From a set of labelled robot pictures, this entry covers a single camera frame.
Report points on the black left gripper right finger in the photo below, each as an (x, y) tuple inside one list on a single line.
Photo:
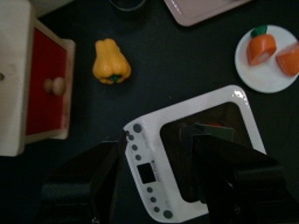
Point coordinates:
[(241, 186)]

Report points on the pink rectangular tray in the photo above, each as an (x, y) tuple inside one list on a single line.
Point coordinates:
[(198, 10)]

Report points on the orange carrot tip piece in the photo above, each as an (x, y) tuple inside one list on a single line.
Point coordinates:
[(290, 59)]

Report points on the white round plate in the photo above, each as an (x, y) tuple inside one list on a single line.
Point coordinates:
[(265, 78)]

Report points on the yellow toy bell pepper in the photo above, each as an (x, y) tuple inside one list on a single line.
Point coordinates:
[(112, 62)]

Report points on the white toy kitchen scale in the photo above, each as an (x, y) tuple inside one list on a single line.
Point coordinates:
[(153, 154)]

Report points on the orange carrot top with leaves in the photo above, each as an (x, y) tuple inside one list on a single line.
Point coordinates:
[(261, 48)]

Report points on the light wooden box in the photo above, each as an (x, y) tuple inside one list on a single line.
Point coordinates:
[(14, 73)]

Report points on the red drawer with wooden knob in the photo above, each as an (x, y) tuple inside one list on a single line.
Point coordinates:
[(45, 64)]

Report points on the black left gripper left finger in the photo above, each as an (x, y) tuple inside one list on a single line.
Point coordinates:
[(82, 180)]

